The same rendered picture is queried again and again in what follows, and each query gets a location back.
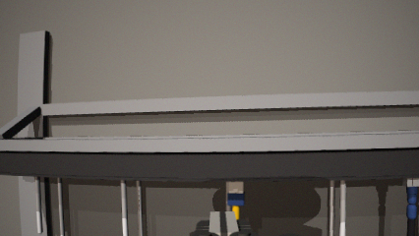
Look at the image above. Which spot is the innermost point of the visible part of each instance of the black cable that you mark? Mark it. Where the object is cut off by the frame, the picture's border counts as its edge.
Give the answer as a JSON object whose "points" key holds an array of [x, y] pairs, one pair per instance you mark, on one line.
{"points": [[411, 213]]}

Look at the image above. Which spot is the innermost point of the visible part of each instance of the white network cable plug with blue boot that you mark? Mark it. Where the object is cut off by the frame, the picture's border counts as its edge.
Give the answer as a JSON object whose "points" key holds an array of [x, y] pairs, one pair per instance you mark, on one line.
{"points": [[236, 194]]}

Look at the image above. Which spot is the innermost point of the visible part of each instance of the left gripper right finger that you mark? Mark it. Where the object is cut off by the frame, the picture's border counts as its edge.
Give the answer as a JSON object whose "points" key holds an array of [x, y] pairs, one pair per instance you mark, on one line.
{"points": [[239, 227]]}

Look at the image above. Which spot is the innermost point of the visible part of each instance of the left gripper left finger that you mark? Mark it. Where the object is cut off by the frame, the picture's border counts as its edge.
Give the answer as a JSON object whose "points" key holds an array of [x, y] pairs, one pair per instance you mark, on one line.
{"points": [[211, 227]]}

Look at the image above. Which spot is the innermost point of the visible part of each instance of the yellow cable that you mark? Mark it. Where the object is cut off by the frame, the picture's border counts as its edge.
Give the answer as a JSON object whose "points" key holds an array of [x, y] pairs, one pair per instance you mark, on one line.
{"points": [[237, 211]]}

